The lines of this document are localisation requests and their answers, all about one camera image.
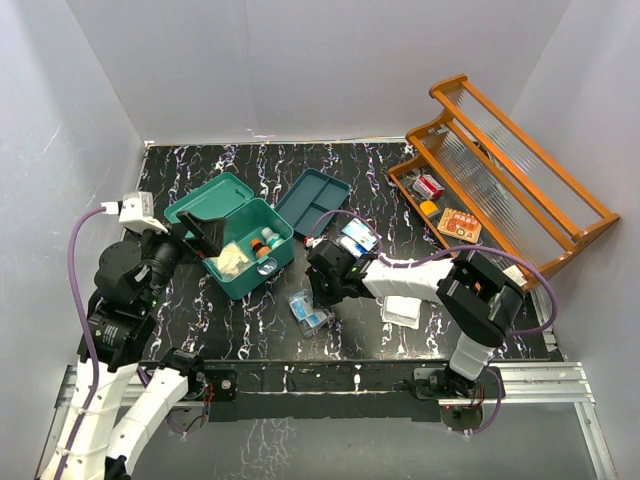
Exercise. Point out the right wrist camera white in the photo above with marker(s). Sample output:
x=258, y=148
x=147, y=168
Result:
x=312, y=242

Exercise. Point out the beige bandage bag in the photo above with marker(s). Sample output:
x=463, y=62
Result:
x=231, y=262

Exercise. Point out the red white small box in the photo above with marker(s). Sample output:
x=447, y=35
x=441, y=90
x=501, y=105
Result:
x=428, y=187

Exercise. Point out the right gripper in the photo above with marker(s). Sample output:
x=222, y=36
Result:
x=322, y=300

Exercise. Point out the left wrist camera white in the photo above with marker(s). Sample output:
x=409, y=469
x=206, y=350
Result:
x=135, y=212

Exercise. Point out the white gauze pack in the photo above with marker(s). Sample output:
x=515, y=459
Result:
x=401, y=311

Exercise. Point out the brown medicine bottle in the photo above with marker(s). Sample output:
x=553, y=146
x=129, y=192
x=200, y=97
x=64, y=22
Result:
x=259, y=249

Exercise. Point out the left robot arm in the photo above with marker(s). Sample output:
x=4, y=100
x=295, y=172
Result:
x=116, y=405

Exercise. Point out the white label box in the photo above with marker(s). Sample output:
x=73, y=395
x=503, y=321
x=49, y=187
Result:
x=516, y=274

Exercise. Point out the orange wooden shelf rack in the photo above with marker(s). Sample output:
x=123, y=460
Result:
x=525, y=201

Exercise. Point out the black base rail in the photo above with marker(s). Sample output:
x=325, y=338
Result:
x=246, y=390

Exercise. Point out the blue white medicine box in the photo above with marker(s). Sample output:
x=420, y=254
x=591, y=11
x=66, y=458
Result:
x=353, y=247

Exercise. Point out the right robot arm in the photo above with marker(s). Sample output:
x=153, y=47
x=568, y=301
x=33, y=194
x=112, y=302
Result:
x=481, y=299

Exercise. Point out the white medicine bottle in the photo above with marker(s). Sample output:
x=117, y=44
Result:
x=272, y=238

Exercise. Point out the yellow small block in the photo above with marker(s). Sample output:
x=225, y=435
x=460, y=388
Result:
x=430, y=209

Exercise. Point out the blue mask clear bag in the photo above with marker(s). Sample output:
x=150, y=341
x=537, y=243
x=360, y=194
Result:
x=309, y=318

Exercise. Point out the orange patterned card pack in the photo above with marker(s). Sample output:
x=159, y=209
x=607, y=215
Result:
x=459, y=225

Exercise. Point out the blue white blister card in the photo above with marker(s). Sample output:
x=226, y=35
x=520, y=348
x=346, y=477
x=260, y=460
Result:
x=361, y=234

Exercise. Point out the dark teal divider tray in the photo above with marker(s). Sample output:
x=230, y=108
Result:
x=313, y=194

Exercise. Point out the green medicine box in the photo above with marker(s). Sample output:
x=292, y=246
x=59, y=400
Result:
x=247, y=215

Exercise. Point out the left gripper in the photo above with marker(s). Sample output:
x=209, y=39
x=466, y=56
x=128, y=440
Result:
x=210, y=241

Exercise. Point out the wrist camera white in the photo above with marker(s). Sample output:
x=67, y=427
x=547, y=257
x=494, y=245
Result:
x=135, y=212
x=312, y=242

